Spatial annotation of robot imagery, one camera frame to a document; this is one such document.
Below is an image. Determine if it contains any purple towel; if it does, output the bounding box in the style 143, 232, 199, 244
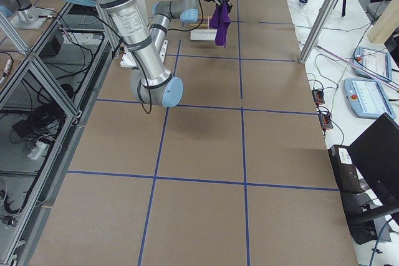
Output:
209, 0, 231, 47

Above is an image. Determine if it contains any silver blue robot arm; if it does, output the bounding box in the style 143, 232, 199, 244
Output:
63, 0, 226, 107

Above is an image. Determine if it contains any white wooden towel rack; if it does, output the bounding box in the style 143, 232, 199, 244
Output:
181, 17, 216, 41

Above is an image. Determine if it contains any clear plastic bag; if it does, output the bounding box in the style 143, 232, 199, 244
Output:
287, 0, 319, 47

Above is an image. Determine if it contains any reacher grabber stick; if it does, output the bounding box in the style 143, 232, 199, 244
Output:
315, 44, 398, 93

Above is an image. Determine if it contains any orange black connector block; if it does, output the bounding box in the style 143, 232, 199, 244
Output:
312, 89, 325, 106

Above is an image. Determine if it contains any far blue teach pendant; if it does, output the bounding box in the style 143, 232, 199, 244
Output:
352, 46, 392, 80

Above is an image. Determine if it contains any blue teach pendant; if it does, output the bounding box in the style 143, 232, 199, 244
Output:
344, 78, 396, 120
352, 46, 392, 80

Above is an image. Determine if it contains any near blue teach pendant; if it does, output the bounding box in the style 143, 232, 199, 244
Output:
344, 78, 396, 120

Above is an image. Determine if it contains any brown paper table cover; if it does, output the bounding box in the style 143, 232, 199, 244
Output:
30, 0, 357, 265

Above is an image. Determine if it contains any black monitor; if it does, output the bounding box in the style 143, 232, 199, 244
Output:
342, 113, 398, 245

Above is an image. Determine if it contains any black box device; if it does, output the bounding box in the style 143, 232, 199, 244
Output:
328, 145, 370, 194

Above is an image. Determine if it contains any white power strip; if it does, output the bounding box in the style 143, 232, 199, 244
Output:
26, 140, 47, 160

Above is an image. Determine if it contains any aluminium frame post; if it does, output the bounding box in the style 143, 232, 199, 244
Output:
298, 0, 337, 64

